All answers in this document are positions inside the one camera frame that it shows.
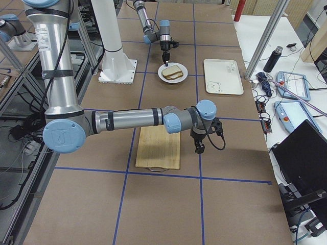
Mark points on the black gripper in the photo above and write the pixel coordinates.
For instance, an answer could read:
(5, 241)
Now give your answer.
(165, 47)
(197, 136)

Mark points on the white bread slice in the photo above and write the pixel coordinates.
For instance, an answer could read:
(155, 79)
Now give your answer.
(171, 71)

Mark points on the white round plate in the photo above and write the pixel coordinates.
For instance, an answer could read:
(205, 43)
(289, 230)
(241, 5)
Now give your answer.
(182, 67)

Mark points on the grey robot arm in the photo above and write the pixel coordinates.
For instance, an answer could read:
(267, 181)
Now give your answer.
(67, 123)
(153, 32)

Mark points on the bottom bread slice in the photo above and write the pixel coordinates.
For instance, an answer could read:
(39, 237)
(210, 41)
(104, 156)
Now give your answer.
(174, 76)

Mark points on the bamboo cutting board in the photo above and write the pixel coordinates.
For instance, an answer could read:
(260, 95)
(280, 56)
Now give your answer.
(158, 150)

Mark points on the cream bear serving tray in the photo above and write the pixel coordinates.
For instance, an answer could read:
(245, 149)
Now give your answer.
(222, 77)

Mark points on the red bottle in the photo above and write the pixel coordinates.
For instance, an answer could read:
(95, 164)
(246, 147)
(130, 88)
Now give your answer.
(239, 10)

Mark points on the folded navy umbrella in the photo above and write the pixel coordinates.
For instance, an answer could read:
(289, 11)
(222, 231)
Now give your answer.
(264, 83)

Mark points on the near blue teach pendant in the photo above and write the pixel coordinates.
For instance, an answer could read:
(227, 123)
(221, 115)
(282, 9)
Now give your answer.
(293, 113)

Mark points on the blue teach pendant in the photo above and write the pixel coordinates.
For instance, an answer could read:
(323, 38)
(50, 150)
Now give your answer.
(293, 113)
(294, 82)

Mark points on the black monitor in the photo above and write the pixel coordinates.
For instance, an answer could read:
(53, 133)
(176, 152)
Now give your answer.
(302, 158)

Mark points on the black water bottle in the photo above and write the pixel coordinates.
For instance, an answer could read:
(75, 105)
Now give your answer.
(274, 57)

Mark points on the far blue teach pendant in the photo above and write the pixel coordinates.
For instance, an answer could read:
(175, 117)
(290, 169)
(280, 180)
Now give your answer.
(294, 82)

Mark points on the aluminium frame post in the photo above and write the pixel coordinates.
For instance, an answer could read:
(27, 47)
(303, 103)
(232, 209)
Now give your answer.
(267, 33)

